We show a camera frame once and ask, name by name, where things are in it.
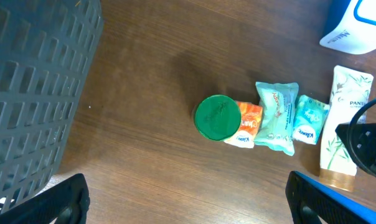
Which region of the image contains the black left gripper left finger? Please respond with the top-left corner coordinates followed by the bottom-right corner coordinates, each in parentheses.
top-left (0, 174), bottom-right (90, 224)

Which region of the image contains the teal wet wipes pack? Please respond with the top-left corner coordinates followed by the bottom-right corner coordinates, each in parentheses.
top-left (254, 82), bottom-right (299, 156)

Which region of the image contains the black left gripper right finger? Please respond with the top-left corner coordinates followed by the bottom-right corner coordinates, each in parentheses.
top-left (285, 171), bottom-right (376, 224)

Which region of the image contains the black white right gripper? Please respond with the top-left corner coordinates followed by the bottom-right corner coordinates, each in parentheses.
top-left (335, 123), bottom-right (376, 174)

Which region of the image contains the small teal tissue pack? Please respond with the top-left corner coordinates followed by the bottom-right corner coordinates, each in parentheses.
top-left (293, 95), bottom-right (330, 145)

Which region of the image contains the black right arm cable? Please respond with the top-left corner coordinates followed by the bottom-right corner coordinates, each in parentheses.
top-left (345, 94), bottom-right (376, 184)

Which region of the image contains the grey plastic basket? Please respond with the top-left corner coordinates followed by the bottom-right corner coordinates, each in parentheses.
top-left (0, 0), bottom-right (104, 215)

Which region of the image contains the white Pantene tube gold cap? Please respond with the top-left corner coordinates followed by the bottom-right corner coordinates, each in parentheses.
top-left (318, 65), bottom-right (375, 193)

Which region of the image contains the green lidded jar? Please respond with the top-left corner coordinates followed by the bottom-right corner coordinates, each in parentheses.
top-left (192, 95), bottom-right (242, 141)

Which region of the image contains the orange tissue pack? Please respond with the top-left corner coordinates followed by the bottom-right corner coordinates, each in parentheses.
top-left (224, 101), bottom-right (263, 149)

